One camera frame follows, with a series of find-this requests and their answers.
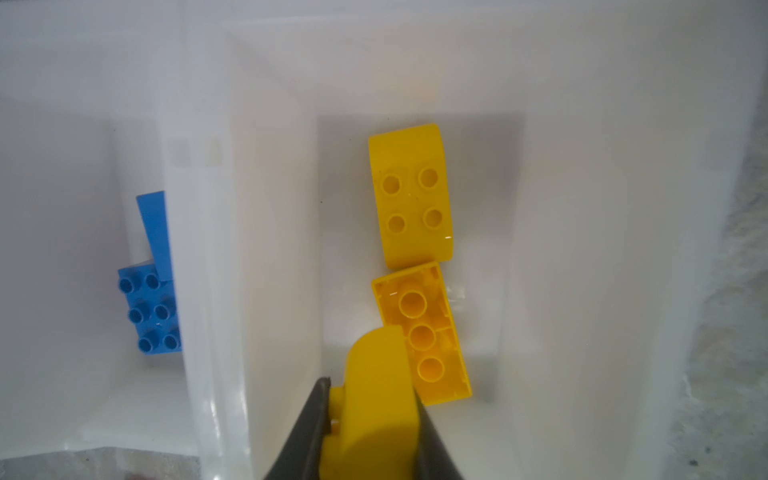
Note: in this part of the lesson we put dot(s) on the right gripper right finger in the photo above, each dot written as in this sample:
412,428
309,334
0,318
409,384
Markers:
432,461

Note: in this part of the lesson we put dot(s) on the yellow long lego brick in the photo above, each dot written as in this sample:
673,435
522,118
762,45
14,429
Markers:
415,299

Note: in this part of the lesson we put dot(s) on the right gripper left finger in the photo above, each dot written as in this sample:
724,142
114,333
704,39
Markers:
300,456

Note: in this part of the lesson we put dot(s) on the white bin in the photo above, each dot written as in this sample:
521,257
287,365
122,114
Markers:
93,115
591,147

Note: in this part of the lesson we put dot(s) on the yellow curved lego brick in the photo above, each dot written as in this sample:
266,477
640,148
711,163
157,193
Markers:
374,415

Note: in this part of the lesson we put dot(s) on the blue lego brick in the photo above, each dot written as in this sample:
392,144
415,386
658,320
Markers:
152,209
151,309

